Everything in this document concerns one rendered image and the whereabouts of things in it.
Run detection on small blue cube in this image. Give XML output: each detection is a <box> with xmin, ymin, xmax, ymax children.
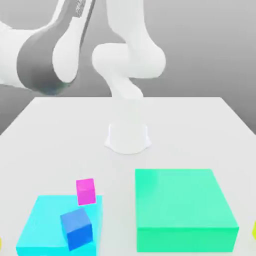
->
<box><xmin>59</xmin><ymin>207</ymin><xmax>94</xmax><ymax>252</ymax></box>

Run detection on small magenta cube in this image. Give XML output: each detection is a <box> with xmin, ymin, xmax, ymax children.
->
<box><xmin>75</xmin><ymin>178</ymin><xmax>97</xmax><ymax>206</ymax></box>

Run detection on large cyan box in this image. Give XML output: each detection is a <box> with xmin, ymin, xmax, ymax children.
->
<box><xmin>15</xmin><ymin>194</ymin><xmax>104</xmax><ymax>256</ymax></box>

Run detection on large green box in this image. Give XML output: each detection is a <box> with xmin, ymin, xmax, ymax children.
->
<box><xmin>134</xmin><ymin>168</ymin><xmax>240</xmax><ymax>253</ymax></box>

